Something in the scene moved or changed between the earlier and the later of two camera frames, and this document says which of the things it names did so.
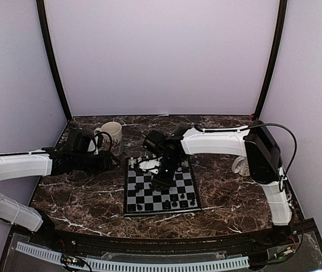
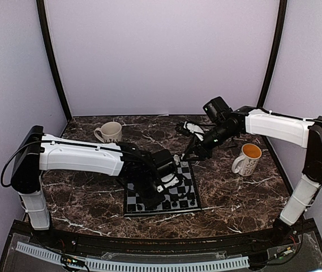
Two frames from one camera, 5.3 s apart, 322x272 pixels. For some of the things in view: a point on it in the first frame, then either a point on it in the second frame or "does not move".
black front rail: x=227 y=242 does not move
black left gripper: x=105 y=162 -> x=149 y=203
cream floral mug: x=115 y=130 does not move
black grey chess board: x=142 y=198 does not move
